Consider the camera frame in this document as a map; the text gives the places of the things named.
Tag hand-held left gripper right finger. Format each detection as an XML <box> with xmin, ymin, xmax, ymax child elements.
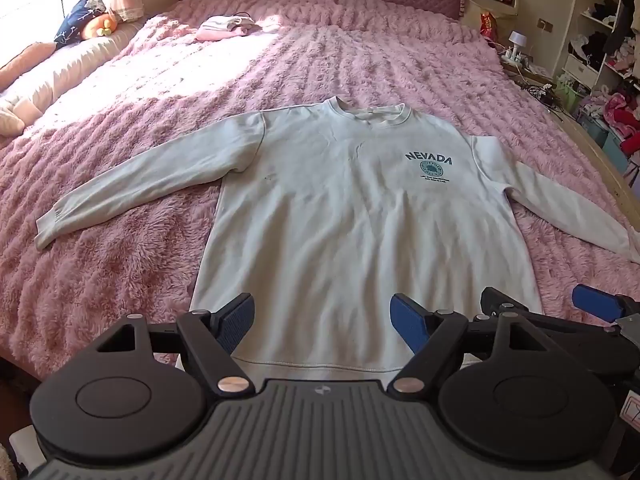
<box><xmin>387</xmin><ymin>293</ymin><xmax>547</xmax><ymax>395</ymax></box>

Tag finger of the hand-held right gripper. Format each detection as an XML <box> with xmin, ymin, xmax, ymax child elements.
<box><xmin>480</xmin><ymin>287</ymin><xmax>618</xmax><ymax>342</ymax></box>
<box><xmin>572</xmin><ymin>284</ymin><xmax>640</xmax><ymax>323</ymax></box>

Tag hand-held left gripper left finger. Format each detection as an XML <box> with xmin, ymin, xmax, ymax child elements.
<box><xmin>92</xmin><ymin>292</ymin><xmax>257</xmax><ymax>397</ymax></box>

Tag white printed sweatshirt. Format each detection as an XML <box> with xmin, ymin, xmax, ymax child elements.
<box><xmin>35</xmin><ymin>96</ymin><xmax>633</xmax><ymax>376</ymax></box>

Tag pink clothes pile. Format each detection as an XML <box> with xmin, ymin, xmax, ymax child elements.
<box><xmin>580</xmin><ymin>87</ymin><xmax>640</xmax><ymax>136</ymax></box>

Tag dark hanging clothes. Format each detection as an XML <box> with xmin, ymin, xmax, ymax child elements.
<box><xmin>602</xmin><ymin>0</ymin><xmax>640</xmax><ymax>57</ymax></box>

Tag pink fluffy blanket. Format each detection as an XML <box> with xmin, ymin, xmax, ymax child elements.
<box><xmin>0</xmin><ymin>0</ymin><xmax>640</xmax><ymax>391</ymax></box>

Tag teal storage bin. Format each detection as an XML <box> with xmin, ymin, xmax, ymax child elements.
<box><xmin>580</xmin><ymin>115</ymin><xmax>632</xmax><ymax>172</ymax></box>

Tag green storage box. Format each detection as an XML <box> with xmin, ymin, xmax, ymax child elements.
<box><xmin>555</xmin><ymin>77</ymin><xmax>591</xmax><ymax>112</ymax></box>

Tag pink folded cloth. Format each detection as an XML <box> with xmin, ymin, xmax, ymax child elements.
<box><xmin>195</xmin><ymin>22</ymin><xmax>248</xmax><ymax>42</ymax></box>

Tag white folded cloth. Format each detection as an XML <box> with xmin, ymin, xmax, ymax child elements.
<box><xmin>200</xmin><ymin>15</ymin><xmax>261</xmax><ymax>32</ymax></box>

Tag cream side mattress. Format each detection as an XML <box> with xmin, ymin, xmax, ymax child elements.
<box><xmin>0</xmin><ymin>12</ymin><xmax>156</xmax><ymax>126</ymax></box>

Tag pale pink pillow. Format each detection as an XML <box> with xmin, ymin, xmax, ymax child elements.
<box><xmin>0</xmin><ymin>95</ymin><xmax>31</xmax><ymax>137</ymax></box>

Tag orange plush toy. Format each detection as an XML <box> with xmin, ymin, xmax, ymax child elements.
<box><xmin>80</xmin><ymin>11</ymin><xmax>119</xmax><ymax>41</ymax></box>

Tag peach long pillow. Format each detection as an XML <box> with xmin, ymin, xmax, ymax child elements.
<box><xmin>0</xmin><ymin>41</ymin><xmax>57</xmax><ymax>92</ymax></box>

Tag navy patterned pillow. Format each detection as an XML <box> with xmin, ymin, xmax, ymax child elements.
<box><xmin>54</xmin><ymin>0</ymin><xmax>108</xmax><ymax>51</ymax></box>

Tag wooden bed frame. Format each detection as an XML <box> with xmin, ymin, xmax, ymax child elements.
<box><xmin>500</xmin><ymin>60</ymin><xmax>640</xmax><ymax>201</ymax></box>

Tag tangled dark cables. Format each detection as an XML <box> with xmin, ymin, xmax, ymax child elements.
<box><xmin>522</xmin><ymin>82</ymin><xmax>566</xmax><ymax>109</ymax></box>

